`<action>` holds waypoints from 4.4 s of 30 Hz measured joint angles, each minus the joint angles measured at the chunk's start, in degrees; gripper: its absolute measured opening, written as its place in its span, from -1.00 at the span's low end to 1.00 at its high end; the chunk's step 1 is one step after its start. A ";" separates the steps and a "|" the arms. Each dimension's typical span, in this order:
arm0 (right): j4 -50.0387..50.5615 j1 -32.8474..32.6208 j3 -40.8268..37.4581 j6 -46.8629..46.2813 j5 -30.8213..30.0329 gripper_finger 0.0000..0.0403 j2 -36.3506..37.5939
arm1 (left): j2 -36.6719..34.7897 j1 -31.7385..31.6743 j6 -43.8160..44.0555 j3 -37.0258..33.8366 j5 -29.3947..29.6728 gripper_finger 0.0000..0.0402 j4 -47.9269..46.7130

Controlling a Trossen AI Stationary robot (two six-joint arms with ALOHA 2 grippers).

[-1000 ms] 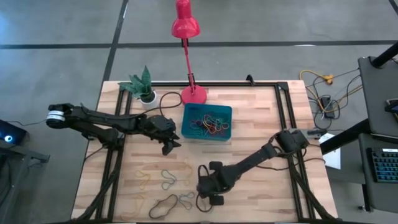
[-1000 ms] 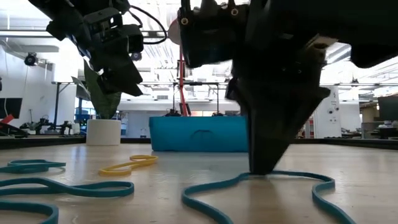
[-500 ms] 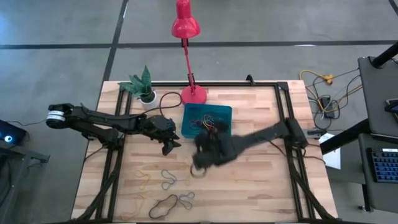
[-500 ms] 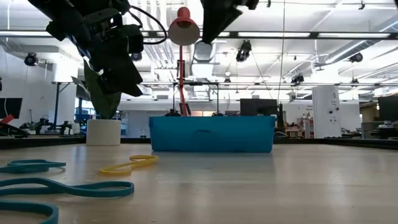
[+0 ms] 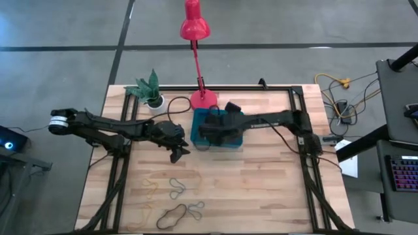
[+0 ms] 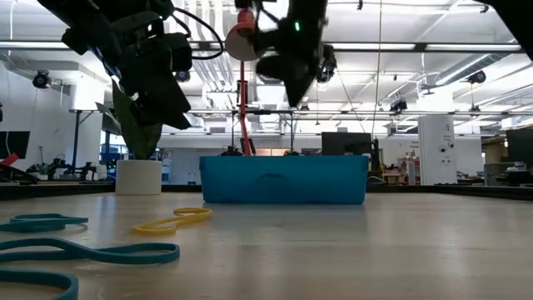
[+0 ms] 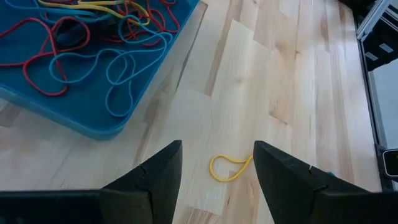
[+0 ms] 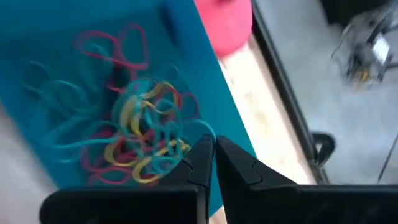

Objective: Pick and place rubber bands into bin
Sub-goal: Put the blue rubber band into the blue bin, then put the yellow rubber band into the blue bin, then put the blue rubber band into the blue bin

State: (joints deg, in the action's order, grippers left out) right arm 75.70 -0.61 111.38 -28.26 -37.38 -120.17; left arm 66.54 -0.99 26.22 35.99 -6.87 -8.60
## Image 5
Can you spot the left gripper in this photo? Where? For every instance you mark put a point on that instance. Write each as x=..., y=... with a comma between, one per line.
x=168, y=132

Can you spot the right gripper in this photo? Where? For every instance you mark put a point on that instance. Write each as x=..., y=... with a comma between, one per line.
x=232, y=127

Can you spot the teal plastic bin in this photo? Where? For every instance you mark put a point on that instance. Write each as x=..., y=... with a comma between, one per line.
x=195, y=130

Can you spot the blue rubber band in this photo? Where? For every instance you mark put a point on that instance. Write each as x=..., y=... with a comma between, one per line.
x=196, y=212
x=170, y=184

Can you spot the yellow rubber band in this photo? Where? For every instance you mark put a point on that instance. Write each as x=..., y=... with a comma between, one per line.
x=147, y=215
x=153, y=189

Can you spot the black rubber band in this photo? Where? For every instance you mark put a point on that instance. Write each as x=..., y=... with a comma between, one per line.
x=157, y=223

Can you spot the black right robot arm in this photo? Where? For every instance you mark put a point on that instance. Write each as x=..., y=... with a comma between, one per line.
x=271, y=119

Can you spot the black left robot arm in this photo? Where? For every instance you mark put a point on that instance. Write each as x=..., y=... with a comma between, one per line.
x=98, y=122

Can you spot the snake plant in white pot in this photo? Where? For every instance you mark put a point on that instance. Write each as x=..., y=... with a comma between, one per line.
x=148, y=86

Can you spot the red desk lamp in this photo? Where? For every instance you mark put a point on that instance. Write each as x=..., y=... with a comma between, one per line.
x=195, y=27

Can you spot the black power adapter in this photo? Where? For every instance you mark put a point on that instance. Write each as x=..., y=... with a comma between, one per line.
x=344, y=111

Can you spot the white paper sheet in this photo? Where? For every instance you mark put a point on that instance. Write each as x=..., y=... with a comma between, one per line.
x=349, y=166

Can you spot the black metal bar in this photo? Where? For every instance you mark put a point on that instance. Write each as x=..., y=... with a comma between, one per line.
x=362, y=143

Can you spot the grey metal stand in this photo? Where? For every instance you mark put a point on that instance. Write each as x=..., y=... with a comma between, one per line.
x=19, y=161

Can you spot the black box with blue light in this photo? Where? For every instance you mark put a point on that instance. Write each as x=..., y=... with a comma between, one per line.
x=14, y=138

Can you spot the dark grey desk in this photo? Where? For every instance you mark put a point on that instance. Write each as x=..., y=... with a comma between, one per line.
x=398, y=91
x=398, y=205

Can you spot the backlit keyboard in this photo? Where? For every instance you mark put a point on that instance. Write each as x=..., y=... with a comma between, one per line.
x=405, y=173

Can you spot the black monitor pole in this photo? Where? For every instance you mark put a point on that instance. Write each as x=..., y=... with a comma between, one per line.
x=405, y=58

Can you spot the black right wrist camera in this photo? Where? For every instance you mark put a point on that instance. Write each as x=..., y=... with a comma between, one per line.
x=232, y=107

